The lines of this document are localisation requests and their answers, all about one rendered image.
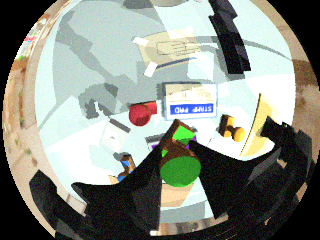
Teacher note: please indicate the purple ink pad in grey tin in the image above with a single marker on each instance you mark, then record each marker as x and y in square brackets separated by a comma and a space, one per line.
[153, 142]

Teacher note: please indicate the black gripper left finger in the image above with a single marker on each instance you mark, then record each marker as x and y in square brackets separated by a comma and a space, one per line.
[139, 194]

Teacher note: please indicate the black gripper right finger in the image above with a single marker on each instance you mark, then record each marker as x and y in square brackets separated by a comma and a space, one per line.
[224, 178]

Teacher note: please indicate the small orange-brown stamp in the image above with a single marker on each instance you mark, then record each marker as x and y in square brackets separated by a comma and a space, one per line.
[226, 129]

